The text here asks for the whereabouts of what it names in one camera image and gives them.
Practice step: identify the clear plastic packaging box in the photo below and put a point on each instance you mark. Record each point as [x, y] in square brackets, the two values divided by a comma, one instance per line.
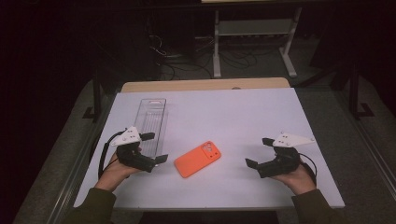
[151, 121]

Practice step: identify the person's right hand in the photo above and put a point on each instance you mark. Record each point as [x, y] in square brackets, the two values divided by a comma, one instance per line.
[297, 180]

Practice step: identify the black metal stand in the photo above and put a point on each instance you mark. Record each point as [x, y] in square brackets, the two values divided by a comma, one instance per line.
[97, 99]
[355, 93]

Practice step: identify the white metal desk frame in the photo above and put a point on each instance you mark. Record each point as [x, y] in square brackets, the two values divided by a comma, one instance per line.
[253, 27]

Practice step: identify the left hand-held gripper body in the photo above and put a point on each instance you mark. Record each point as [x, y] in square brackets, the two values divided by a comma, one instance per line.
[134, 157]

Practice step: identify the person's left hand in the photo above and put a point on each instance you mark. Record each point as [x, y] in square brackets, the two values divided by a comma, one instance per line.
[112, 174]

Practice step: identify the dark computer tower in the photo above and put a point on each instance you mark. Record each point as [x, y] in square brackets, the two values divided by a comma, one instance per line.
[134, 46]

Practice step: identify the orange phone case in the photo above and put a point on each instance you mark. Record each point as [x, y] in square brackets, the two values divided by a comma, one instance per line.
[196, 159]

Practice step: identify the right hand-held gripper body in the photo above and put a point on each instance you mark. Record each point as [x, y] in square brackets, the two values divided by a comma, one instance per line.
[285, 163]

